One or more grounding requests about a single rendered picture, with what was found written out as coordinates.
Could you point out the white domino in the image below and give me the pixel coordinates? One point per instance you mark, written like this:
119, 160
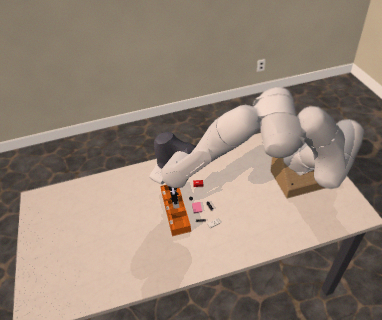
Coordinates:
213, 223

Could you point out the pink square pad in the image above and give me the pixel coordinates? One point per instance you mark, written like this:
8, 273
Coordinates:
197, 207

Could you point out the orange three-compartment bin rack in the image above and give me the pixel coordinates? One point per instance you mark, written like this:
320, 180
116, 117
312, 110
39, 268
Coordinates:
178, 218

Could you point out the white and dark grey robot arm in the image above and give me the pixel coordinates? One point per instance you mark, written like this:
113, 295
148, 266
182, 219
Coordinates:
315, 132

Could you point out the red nine-volt battery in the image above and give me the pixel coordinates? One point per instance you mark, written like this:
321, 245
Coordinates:
198, 183

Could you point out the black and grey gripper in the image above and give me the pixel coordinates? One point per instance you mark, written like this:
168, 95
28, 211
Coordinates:
174, 197

